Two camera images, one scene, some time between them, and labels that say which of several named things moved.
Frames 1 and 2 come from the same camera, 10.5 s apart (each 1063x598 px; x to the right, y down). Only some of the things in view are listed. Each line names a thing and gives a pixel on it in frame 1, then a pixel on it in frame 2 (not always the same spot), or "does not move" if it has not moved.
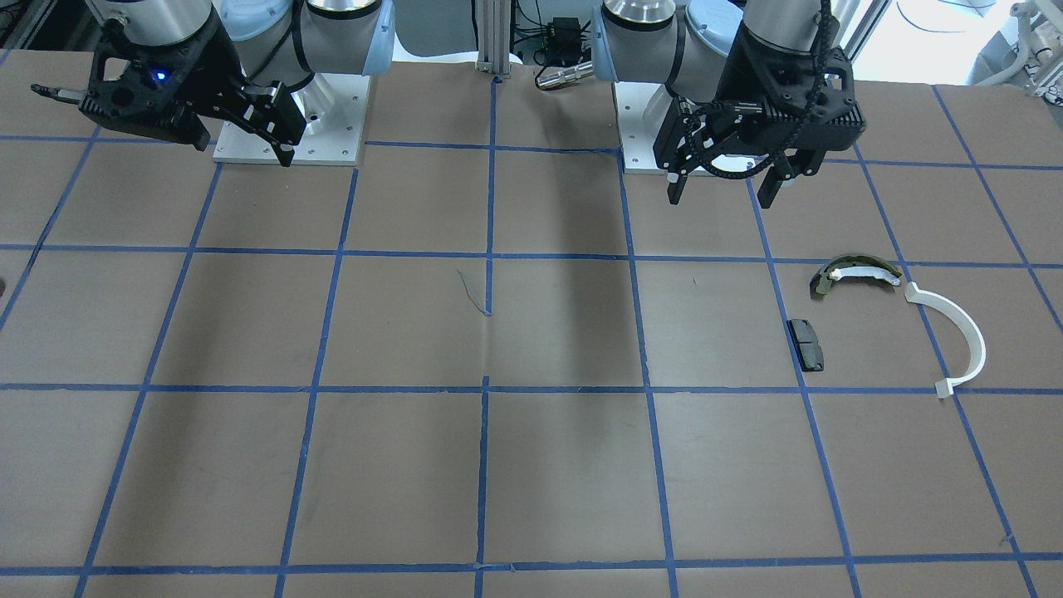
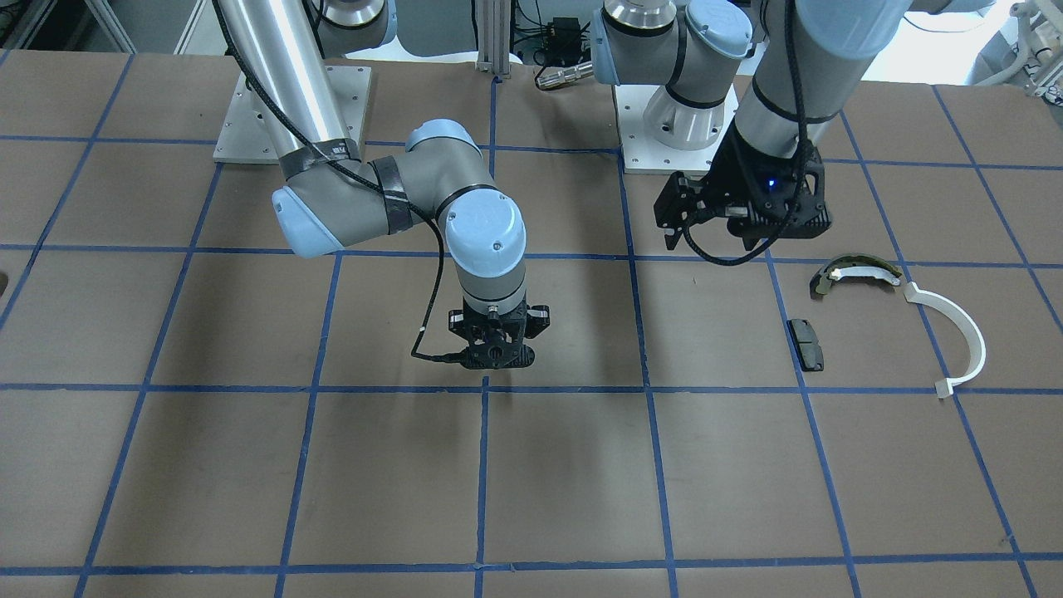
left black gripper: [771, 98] → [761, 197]
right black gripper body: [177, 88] → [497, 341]
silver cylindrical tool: [565, 75] does not move
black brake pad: [806, 345] does not move
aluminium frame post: [494, 25] does not move
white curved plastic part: [946, 388] does not move
